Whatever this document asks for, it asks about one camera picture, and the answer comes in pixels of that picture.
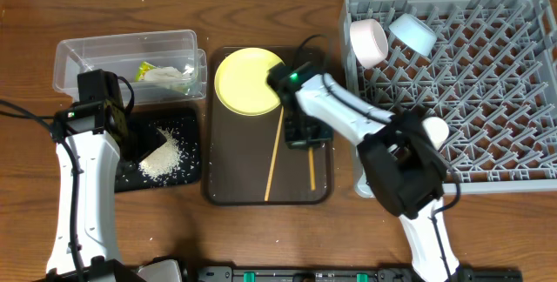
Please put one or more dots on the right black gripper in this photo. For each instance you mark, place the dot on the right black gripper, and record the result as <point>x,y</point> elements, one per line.
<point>305,134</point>

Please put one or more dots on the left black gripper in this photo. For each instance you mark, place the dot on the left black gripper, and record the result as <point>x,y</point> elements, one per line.
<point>149,138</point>

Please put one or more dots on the wooden chopstick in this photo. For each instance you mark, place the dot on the wooden chopstick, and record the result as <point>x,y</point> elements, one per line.
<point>274,156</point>
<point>311,169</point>

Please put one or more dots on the white napkin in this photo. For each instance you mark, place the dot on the white napkin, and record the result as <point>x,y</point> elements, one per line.
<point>171,78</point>

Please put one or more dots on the yellow plate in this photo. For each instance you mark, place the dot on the yellow plate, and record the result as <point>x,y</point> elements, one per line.
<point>240,81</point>

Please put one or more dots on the rice food waste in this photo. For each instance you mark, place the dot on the rice food waste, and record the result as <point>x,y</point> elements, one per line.
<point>176,162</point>

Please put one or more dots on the pink white bowl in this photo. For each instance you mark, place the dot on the pink white bowl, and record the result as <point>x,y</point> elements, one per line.
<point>369,42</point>

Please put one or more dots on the small white green cup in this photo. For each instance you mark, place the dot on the small white green cup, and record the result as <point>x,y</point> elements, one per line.
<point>437,130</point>

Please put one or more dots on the light blue bowl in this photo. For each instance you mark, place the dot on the light blue bowl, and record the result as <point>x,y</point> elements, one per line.
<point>414,33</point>

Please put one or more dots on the green orange snack wrapper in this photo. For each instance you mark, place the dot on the green orange snack wrapper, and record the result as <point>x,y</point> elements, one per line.
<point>143,68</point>

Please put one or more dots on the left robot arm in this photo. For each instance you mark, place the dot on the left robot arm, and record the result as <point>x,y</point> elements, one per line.
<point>92,137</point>

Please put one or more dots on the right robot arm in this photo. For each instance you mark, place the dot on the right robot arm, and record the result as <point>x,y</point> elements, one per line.
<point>399,154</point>

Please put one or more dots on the black waste tray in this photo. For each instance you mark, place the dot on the black waste tray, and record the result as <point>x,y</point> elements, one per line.
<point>181,118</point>

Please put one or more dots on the grey dishwasher rack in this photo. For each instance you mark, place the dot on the grey dishwasher rack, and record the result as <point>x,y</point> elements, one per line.
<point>491,75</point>

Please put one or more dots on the dark brown serving tray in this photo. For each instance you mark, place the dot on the dark brown serving tray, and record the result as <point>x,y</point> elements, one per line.
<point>239,151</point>

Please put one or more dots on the clear plastic bin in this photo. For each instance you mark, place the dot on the clear plastic bin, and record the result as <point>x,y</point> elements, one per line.
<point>122,55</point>

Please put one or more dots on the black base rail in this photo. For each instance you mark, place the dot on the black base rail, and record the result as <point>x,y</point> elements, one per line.
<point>170,269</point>

